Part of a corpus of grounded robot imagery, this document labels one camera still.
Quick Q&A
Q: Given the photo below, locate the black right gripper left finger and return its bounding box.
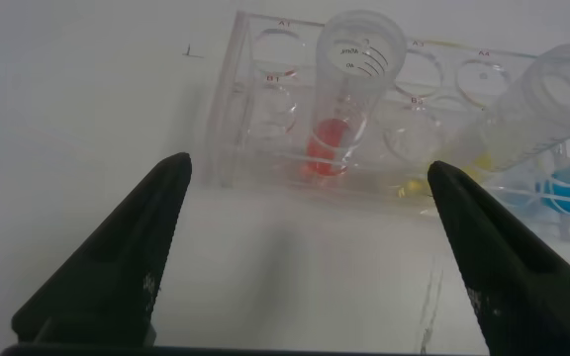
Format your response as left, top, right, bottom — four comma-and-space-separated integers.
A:
11, 151, 193, 347

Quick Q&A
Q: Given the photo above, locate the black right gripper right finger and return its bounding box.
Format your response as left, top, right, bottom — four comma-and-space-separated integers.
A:
427, 160, 570, 356

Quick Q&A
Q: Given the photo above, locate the test tube with yellow pigment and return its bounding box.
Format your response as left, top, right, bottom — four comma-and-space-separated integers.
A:
398, 43, 570, 199

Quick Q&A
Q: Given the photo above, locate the test tube with red pigment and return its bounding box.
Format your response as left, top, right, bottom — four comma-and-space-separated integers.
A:
300, 9, 408, 178

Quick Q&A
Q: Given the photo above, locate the clear acrylic test tube rack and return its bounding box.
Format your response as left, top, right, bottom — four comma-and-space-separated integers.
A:
203, 10, 570, 243

